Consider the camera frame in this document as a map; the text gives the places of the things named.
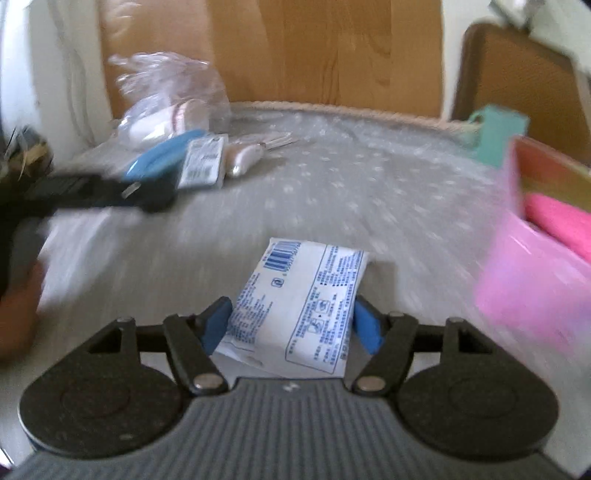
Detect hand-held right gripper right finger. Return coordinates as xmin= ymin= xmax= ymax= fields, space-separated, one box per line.
xmin=344 ymin=295 xmax=498 ymax=396

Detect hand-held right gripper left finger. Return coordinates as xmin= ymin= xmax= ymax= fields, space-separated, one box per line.
xmin=85 ymin=296 xmax=233 ymax=396

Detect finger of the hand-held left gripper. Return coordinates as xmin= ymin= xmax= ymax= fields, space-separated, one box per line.
xmin=28 ymin=172 xmax=178 ymax=216

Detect white tissue packet blue print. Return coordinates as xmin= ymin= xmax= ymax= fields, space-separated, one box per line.
xmin=213 ymin=237 xmax=370 ymax=380

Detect pink plastic bin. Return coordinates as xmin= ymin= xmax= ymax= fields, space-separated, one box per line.
xmin=475 ymin=137 xmax=591 ymax=367

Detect person's left forearm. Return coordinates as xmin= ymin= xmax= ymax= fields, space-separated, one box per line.
xmin=0 ymin=263 xmax=46 ymax=361

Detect white cloth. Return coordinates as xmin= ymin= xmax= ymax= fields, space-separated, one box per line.
xmin=39 ymin=211 xmax=122 ymax=305

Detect white labelled packet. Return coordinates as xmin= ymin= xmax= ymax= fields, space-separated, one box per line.
xmin=177 ymin=135 xmax=228 ymax=190

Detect clear plastic bag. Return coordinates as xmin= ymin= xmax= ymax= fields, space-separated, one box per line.
xmin=109 ymin=52 xmax=232 ymax=154

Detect grey dotted bed sheet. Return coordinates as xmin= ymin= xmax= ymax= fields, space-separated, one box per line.
xmin=0 ymin=102 xmax=591 ymax=464

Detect white pink small item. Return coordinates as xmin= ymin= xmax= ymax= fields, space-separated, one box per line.
xmin=225 ymin=143 xmax=265 ymax=179

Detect small clear packet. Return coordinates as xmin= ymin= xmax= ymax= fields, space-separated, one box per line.
xmin=259 ymin=132 xmax=298 ymax=150

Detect pink cloth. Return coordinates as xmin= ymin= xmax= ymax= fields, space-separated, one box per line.
xmin=524 ymin=194 xmax=591 ymax=261

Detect teal box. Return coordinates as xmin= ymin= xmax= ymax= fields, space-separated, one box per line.
xmin=465 ymin=105 xmax=530 ymax=168

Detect wooden headboard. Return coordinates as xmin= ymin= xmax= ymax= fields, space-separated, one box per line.
xmin=98 ymin=0 xmax=445 ymax=119

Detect brown wooden chair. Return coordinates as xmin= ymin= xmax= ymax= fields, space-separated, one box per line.
xmin=450 ymin=21 xmax=591 ymax=163

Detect white wall cables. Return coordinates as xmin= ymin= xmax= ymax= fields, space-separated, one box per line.
xmin=48 ymin=0 xmax=95 ymax=144

